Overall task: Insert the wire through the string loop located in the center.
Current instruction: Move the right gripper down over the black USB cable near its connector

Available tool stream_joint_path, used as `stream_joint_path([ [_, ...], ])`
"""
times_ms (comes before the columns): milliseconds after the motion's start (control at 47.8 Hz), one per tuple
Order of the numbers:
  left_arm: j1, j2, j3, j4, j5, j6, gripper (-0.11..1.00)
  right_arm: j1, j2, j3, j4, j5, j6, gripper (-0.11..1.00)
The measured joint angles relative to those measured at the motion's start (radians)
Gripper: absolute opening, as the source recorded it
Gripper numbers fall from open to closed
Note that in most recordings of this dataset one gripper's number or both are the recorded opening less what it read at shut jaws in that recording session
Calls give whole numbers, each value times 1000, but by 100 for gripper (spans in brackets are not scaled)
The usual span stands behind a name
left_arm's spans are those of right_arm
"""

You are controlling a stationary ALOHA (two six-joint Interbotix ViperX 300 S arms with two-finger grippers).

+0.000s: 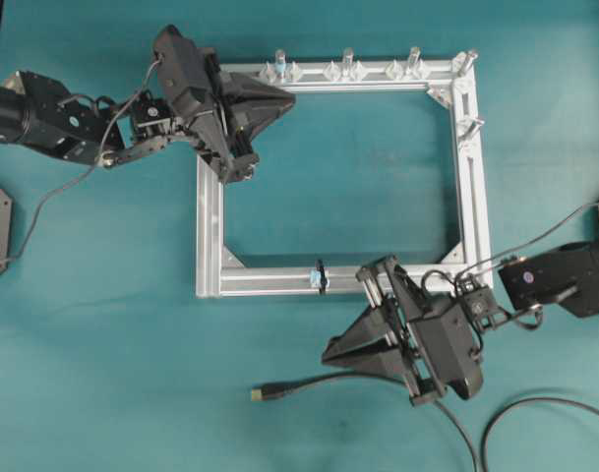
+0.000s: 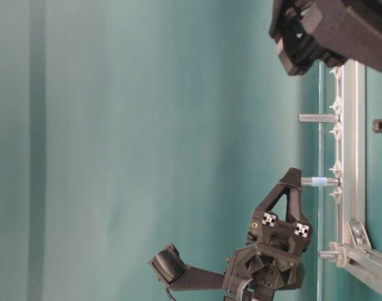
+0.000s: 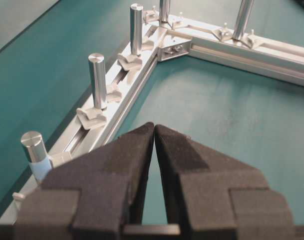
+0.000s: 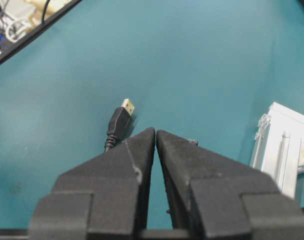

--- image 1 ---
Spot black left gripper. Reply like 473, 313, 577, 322
189, 47, 296, 184

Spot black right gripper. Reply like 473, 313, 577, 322
322, 255, 447, 406

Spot black USB cable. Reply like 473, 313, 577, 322
250, 371, 599, 472

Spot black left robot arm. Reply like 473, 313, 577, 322
0, 46, 295, 184

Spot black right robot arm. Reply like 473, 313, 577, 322
322, 237, 599, 405

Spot black zip tie loop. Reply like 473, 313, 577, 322
312, 259, 329, 295

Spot metal post with blue tape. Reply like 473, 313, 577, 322
274, 49, 287, 82

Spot middle metal standoff post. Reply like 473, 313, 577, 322
341, 47, 354, 79

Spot right metal standoff post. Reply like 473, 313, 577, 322
405, 46, 421, 77

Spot aluminium extrusion rectangular frame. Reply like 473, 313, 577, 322
195, 52, 492, 298

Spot corner metal standoff post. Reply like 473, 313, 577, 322
457, 49, 479, 77

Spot side metal standoff post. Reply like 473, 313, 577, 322
456, 116, 485, 142

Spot grey right arm cable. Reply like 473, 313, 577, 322
455, 184, 599, 281

